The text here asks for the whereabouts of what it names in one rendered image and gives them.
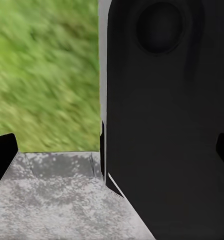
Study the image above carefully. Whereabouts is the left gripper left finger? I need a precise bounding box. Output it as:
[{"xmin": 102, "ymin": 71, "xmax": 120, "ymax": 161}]
[{"xmin": 0, "ymin": 133, "xmax": 18, "ymax": 180}]

